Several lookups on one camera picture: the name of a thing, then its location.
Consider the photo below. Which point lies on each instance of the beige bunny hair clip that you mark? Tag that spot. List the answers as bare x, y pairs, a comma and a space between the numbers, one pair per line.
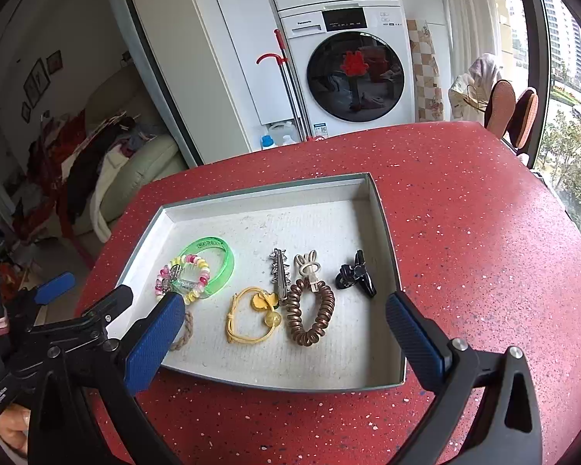
308, 268

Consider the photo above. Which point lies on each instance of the white front-load washing machine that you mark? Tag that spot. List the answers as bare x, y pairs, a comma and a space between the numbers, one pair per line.
353, 63

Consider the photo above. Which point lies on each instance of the brown chair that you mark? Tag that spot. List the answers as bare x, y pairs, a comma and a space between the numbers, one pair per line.
523, 118
500, 108

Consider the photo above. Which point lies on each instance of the wall picture frames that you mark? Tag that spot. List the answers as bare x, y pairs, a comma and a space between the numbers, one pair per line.
38, 81

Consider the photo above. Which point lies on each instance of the silver toothed hair clip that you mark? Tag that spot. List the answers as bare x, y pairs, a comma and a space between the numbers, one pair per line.
280, 274

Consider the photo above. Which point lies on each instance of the clothes pile on sofa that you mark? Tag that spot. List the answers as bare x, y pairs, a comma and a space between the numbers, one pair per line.
67, 173

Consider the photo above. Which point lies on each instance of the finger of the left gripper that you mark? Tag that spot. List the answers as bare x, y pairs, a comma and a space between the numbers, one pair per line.
53, 288
90, 326

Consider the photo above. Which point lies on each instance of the left hand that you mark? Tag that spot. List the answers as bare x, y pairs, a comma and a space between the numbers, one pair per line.
14, 427

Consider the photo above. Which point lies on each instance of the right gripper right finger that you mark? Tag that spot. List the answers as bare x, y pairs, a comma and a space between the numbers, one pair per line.
506, 428

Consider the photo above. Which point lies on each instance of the red handled mop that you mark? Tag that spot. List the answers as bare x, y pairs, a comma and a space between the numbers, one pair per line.
282, 61

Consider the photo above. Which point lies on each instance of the checkered board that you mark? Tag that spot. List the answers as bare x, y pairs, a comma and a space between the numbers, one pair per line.
426, 75

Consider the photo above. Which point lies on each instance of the blue cap detergent bottle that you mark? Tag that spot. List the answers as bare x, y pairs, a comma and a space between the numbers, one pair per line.
267, 142

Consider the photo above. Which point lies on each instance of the black claw hair clip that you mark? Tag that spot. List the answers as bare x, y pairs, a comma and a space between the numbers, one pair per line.
356, 274

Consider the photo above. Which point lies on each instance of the green sofa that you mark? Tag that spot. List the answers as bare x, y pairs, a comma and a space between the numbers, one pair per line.
141, 155

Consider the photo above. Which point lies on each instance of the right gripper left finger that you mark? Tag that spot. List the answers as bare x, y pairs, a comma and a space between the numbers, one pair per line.
63, 428

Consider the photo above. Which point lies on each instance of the grey jewelry tray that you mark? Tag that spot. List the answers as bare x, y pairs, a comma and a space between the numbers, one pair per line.
231, 343

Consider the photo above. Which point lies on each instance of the clear plastic jug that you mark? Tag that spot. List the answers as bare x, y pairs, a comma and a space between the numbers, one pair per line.
284, 133

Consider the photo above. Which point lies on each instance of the green translucent bangle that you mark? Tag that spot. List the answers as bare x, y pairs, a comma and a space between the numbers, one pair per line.
219, 257

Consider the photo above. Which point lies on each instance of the cream bag on chair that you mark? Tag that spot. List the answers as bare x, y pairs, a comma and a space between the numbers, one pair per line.
470, 92

